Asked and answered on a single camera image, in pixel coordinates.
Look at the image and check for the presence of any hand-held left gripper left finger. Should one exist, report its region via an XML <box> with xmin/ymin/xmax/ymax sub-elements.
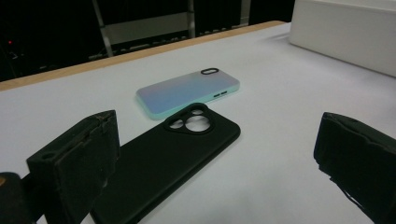
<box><xmin>26</xmin><ymin>109</ymin><xmax>121</xmax><ymax>224</ymax></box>

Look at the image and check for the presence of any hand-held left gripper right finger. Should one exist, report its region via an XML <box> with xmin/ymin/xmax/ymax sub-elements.
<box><xmin>313</xmin><ymin>111</ymin><xmax>396</xmax><ymax>224</ymax></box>

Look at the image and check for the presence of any black phone case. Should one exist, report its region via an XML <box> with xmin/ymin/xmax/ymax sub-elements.
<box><xmin>90</xmin><ymin>102</ymin><xmax>242</xmax><ymax>224</ymax></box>

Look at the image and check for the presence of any white plastic bin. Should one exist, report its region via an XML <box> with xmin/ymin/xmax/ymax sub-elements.
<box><xmin>289</xmin><ymin>0</ymin><xmax>396</xmax><ymax>78</ymax></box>

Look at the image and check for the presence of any iridescent teal phone case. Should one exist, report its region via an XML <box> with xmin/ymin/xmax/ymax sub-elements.
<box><xmin>134</xmin><ymin>67</ymin><xmax>241</xmax><ymax>121</ymax></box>

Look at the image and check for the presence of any white table mat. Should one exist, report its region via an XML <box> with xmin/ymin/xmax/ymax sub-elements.
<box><xmin>0</xmin><ymin>21</ymin><xmax>396</xmax><ymax>224</ymax></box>

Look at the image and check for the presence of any grey metal stand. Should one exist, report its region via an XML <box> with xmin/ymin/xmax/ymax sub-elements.
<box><xmin>92</xmin><ymin>0</ymin><xmax>252</xmax><ymax>58</ymax></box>

